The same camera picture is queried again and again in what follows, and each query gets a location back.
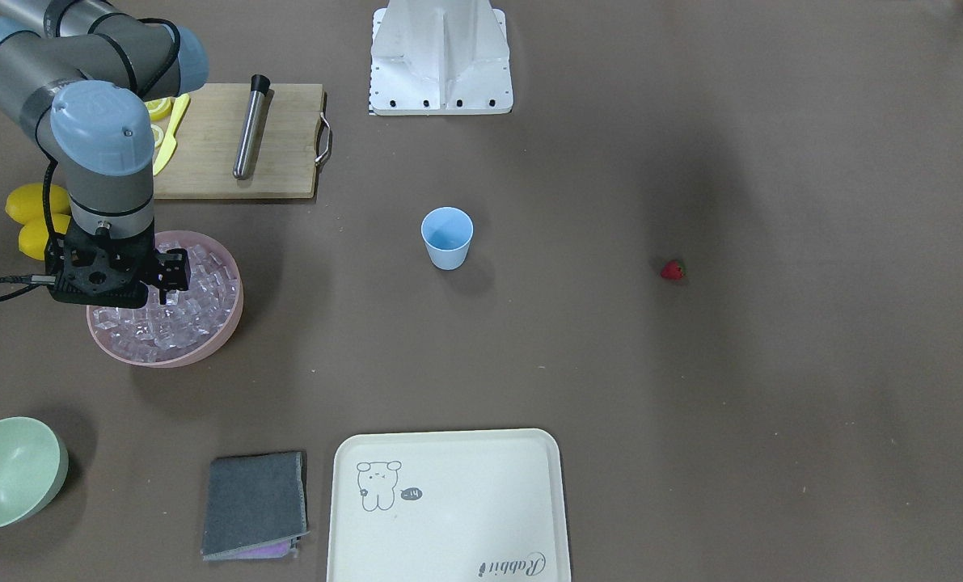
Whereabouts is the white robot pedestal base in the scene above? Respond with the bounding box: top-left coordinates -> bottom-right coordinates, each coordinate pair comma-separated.
368,1 -> 514,116

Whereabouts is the yellow lemon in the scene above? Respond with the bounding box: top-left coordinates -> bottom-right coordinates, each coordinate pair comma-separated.
4,182 -> 71,225
18,213 -> 71,262

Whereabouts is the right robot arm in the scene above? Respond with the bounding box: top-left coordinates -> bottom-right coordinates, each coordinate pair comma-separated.
0,1 -> 210,309

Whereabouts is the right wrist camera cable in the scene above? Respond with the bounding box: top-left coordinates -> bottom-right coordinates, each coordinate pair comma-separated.
0,158 -> 61,305

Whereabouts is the red strawberry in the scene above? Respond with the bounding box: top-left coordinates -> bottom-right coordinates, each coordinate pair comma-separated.
660,259 -> 686,281

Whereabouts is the yellow plastic knife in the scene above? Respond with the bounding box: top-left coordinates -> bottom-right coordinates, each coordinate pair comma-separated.
152,93 -> 192,176

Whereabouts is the steel muddler black tip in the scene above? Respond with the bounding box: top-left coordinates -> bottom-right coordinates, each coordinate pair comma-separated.
232,74 -> 272,181

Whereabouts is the lemon half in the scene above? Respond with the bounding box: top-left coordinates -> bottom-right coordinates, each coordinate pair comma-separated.
144,97 -> 174,123

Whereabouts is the light blue cup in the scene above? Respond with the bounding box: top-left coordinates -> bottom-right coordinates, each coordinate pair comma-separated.
420,207 -> 474,270

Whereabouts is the lemon slice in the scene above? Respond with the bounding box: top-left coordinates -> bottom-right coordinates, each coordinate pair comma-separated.
150,123 -> 166,149

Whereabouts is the pink bowl of ice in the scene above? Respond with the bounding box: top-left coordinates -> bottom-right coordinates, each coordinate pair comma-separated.
86,230 -> 244,368

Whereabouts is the wooden cutting board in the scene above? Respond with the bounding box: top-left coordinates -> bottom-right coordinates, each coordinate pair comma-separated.
154,81 -> 331,201

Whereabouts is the upper yellow lemon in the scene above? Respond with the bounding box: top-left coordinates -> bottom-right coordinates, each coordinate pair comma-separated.
4,182 -> 71,225

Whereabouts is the lower yellow lemon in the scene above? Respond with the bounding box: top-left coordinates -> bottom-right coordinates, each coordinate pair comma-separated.
18,213 -> 71,262

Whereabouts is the grey folded cloth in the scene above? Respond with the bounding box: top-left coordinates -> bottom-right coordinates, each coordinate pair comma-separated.
201,450 -> 310,561

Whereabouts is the green bowl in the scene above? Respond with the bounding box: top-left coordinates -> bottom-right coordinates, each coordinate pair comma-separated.
0,416 -> 70,528

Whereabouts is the cream rabbit tray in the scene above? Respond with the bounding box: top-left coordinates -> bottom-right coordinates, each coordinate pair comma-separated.
327,428 -> 572,581

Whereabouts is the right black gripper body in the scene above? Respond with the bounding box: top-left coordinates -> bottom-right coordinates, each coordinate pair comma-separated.
44,225 -> 159,309

